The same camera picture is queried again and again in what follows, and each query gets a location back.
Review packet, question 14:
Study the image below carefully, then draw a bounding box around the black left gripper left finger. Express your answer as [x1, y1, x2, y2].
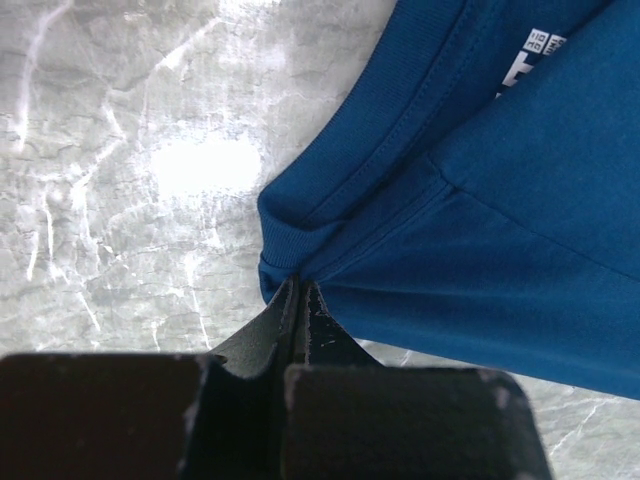
[1, 278, 299, 479]

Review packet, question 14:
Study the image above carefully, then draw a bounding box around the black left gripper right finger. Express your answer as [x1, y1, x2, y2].
[282, 283, 552, 479]

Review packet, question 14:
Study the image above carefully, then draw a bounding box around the blue t shirt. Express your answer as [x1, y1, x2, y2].
[257, 1, 639, 399]

